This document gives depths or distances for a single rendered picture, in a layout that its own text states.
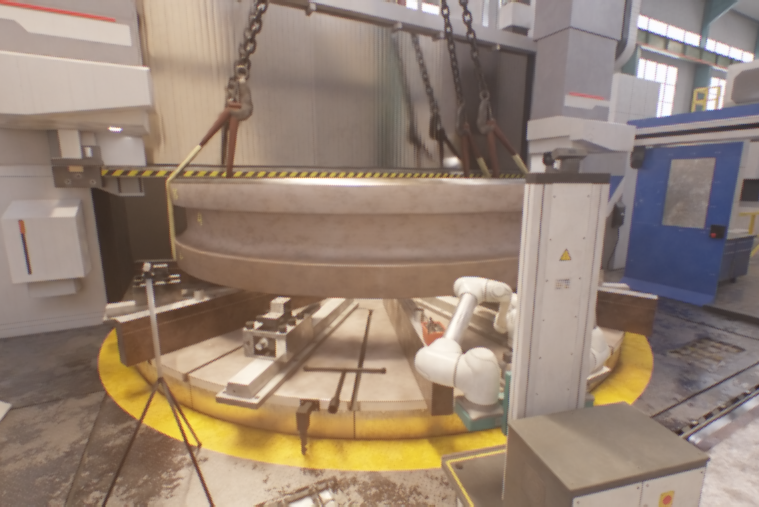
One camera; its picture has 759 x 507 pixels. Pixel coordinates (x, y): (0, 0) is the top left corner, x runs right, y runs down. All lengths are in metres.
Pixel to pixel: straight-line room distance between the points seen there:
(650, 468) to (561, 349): 0.48
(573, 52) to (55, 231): 7.00
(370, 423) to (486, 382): 1.22
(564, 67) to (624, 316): 3.83
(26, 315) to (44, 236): 1.09
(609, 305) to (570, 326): 2.58
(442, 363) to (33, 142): 4.05
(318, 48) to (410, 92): 1.58
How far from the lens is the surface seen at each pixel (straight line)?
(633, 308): 4.32
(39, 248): 5.32
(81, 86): 3.63
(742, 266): 9.12
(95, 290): 5.73
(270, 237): 3.25
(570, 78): 6.70
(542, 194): 1.55
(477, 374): 1.76
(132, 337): 3.58
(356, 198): 2.80
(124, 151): 4.54
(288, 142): 5.61
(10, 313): 5.97
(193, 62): 5.61
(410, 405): 2.70
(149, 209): 8.16
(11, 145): 4.70
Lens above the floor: 1.75
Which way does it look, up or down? 11 degrees down
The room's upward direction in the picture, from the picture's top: straight up
